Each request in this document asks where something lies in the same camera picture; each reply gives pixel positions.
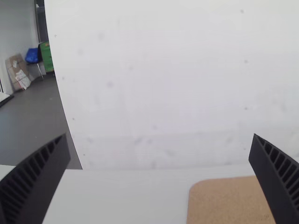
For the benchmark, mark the cork mat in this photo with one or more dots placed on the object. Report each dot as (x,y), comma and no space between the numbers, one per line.
(222,203)

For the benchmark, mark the blue chair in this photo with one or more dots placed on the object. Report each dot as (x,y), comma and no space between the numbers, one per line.
(32,54)

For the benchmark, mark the green carton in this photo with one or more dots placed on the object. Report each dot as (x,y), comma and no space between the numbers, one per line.
(46,58)

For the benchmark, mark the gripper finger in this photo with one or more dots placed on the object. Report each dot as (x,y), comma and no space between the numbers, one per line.
(32,182)
(280,184)

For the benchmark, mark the brown cardboard carton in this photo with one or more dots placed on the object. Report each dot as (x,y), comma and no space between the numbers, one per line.
(15,67)

